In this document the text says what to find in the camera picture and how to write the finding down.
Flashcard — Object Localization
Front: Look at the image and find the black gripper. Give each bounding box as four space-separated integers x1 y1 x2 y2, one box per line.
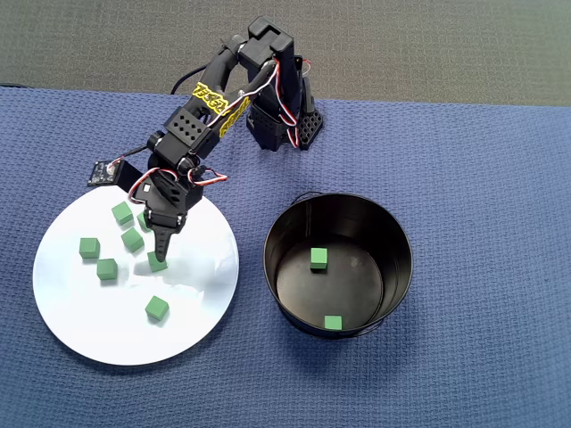
144 169 205 264

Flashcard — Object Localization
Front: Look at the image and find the white round plate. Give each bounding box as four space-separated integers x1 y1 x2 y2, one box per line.
32 180 241 367

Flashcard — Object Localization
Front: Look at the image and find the black metal bucket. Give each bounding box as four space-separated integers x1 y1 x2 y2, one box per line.
261 191 415 341

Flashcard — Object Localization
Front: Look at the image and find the blue woven tablecloth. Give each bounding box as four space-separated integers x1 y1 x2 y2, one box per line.
0 85 571 428

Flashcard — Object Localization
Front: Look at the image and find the red white black servo cable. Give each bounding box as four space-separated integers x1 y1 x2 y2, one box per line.
207 56 313 149
128 168 161 204
186 165 229 186

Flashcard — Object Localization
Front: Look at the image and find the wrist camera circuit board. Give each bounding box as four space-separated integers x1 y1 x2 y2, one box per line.
87 159 144 187

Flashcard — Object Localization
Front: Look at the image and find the thin black camera cable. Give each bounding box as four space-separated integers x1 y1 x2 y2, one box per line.
116 65 211 167

